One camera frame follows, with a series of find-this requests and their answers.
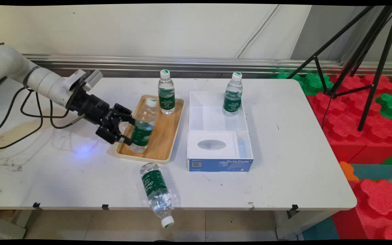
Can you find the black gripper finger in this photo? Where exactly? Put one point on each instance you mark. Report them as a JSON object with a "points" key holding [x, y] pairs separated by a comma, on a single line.
{"points": [[112, 135], [124, 113]]}

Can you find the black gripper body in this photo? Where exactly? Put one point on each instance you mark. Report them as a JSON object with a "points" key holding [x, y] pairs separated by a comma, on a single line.
{"points": [[90, 107]]}

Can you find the clear water bottle green label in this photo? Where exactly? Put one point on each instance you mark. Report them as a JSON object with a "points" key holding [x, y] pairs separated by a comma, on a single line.
{"points": [[153, 185], [232, 102], [166, 98], [141, 132]]}

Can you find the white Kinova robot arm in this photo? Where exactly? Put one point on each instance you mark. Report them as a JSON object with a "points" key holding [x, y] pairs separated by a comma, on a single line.
{"points": [[46, 83]]}

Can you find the wooden tray cream rim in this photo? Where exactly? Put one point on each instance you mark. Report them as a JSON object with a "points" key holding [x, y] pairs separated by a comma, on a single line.
{"points": [[163, 139]]}

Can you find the white insert with oval hole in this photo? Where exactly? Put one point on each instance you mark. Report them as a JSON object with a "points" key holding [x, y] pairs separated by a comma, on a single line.
{"points": [[196, 149]]}

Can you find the blue box white inside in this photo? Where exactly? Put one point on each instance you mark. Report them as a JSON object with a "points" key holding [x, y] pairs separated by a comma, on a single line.
{"points": [[216, 117]]}

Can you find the white table leg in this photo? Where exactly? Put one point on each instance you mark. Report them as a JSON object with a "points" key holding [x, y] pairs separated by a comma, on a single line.
{"points": [[9, 228], [305, 221]]}

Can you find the large red foam block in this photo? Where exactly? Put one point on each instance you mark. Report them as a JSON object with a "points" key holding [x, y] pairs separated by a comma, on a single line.
{"points": [[345, 126]]}

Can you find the teal foam mat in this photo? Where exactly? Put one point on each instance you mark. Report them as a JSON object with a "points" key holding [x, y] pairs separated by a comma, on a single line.
{"points": [[376, 172], [320, 229]]}

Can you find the orange foam piece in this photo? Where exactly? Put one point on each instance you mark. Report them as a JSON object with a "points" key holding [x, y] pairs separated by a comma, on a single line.
{"points": [[348, 172]]}

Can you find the black tripod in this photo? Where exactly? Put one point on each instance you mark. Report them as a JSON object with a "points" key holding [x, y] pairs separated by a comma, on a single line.
{"points": [[383, 61]]}

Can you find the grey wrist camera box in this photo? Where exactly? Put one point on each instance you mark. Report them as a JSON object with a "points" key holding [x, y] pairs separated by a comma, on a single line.
{"points": [[88, 79]]}

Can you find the aluminium wall rail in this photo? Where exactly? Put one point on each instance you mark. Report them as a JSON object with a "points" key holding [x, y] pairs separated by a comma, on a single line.
{"points": [[182, 63]]}

